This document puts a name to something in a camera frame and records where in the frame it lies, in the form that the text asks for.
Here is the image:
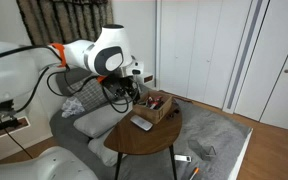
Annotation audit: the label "wooden side table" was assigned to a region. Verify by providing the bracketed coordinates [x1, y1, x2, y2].
[104, 101, 182, 180]

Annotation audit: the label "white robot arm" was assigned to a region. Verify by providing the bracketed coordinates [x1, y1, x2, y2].
[0, 24, 144, 180]

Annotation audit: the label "crumpled blue-grey cloth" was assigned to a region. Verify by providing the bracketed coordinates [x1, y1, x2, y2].
[61, 97, 85, 118]

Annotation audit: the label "orange white marker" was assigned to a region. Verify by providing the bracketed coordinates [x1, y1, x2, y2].
[189, 168, 199, 180]

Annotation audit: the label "white closet doors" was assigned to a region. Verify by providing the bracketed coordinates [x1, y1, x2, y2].
[157, 0, 288, 129]

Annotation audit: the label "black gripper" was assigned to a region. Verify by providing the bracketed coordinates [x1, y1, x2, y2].
[102, 76, 140, 102]

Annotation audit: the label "light grey pillow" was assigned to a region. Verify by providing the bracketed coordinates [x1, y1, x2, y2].
[73, 105, 132, 138]
[88, 137, 118, 167]

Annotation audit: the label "grey bed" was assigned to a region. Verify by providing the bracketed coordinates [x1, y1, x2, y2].
[50, 100, 251, 180]

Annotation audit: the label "grey flat case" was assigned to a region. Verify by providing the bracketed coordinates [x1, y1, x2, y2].
[131, 115, 153, 131]

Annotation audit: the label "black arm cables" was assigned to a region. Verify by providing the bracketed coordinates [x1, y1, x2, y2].
[0, 45, 140, 161]

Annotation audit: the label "grey plaid pillow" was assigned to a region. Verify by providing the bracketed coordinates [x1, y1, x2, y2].
[68, 78, 107, 111]

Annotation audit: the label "brown shaggy curtain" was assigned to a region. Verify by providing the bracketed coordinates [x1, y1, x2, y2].
[16, 0, 113, 45]

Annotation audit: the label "metal mesh pen holder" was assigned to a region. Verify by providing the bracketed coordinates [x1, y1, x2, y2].
[188, 140, 216, 161]

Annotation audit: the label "brown cardboard box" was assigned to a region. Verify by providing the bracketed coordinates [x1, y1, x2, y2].
[133, 91, 173, 124]

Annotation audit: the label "pens inside box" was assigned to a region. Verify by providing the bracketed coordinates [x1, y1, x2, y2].
[146, 96, 163, 110]

